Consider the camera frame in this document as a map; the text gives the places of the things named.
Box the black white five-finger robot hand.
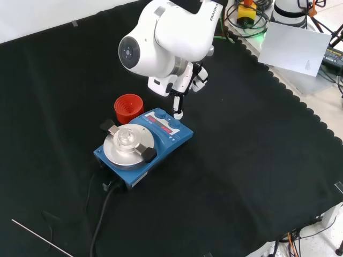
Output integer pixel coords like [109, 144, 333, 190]
[148, 63, 209, 120]

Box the heater with blue base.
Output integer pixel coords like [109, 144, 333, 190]
[93, 107, 194, 190]

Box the red ribbed plastic cup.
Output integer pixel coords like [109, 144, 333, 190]
[114, 93, 145, 125]

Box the clear round-bottom glass flask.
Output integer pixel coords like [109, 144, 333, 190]
[114, 127, 139, 155]

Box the yellow stop button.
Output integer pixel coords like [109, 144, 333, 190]
[237, 0, 260, 27]

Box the black bench cloth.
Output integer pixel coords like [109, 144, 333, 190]
[0, 0, 343, 257]

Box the pale board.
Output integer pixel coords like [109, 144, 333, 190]
[258, 21, 332, 78]

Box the black power adapter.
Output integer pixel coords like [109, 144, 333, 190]
[320, 45, 343, 71]

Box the thin glass rod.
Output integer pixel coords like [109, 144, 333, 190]
[11, 218, 74, 257]

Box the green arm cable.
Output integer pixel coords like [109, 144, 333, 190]
[218, 14, 236, 42]

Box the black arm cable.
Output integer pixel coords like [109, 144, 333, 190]
[223, 0, 270, 38]

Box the black heater power cable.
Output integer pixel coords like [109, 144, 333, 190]
[90, 181, 122, 257]

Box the orange floor cable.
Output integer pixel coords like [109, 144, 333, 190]
[287, 232, 300, 257]

